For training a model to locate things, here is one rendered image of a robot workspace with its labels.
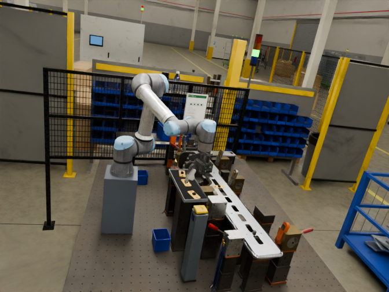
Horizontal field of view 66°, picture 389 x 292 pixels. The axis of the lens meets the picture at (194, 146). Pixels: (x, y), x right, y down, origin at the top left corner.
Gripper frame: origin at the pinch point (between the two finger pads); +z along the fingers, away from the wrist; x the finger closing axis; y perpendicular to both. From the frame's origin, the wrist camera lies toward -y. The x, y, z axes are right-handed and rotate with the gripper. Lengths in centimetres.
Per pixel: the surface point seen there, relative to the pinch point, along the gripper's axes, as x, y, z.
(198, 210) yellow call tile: -5.7, 13.5, 8.4
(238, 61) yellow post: 114, -115, -56
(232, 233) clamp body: 9.9, 25.6, 18.4
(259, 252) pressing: 19.6, 37.6, 24.4
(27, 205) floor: -67, -199, 124
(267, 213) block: 47, 15, 21
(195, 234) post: -6.5, 15.4, 21.9
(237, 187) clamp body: 58, -25, 27
